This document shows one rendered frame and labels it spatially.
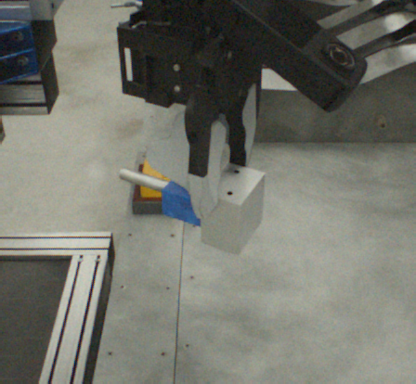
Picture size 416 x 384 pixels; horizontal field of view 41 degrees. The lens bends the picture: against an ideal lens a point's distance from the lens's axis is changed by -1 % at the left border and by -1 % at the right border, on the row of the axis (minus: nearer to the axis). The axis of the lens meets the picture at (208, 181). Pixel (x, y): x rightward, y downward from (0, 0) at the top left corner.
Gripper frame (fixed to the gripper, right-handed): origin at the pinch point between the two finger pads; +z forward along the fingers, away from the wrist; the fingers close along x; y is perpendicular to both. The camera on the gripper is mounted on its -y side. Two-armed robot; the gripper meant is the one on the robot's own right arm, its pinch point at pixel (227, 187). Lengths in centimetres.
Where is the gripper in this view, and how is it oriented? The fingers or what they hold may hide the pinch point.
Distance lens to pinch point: 46.7
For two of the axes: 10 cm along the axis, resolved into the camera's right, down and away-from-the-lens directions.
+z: 0.0, 8.1, 5.9
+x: -4.6, 5.2, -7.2
